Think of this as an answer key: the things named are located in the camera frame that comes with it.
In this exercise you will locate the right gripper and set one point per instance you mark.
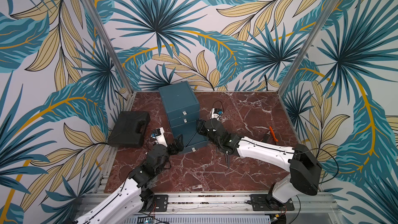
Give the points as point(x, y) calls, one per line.
point(204, 127)

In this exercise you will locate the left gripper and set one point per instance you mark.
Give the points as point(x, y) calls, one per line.
point(179, 145)

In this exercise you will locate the teal bottom drawer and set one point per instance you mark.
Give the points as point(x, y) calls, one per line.
point(192, 141)

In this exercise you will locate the teal drawer cabinet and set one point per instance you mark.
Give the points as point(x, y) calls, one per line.
point(180, 103)

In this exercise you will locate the dark pencil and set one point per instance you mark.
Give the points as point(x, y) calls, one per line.
point(190, 140)

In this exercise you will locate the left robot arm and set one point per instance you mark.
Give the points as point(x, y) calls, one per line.
point(134, 195)

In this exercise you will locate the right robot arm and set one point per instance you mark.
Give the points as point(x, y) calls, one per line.
point(303, 168)

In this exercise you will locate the black plastic case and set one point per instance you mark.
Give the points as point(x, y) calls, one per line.
point(129, 129)

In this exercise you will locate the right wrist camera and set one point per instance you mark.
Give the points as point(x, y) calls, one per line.
point(216, 113)

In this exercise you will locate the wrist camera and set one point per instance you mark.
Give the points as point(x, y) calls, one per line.
point(216, 113)
point(159, 135)

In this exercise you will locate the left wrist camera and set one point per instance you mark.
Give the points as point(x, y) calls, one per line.
point(159, 135)

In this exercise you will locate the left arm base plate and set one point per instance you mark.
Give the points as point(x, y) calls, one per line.
point(159, 203)

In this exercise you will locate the orange handled tool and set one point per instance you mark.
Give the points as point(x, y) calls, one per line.
point(269, 134)

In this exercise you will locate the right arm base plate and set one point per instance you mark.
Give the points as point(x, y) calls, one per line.
point(262, 202)

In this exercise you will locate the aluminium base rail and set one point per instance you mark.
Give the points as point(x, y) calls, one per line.
point(231, 207)

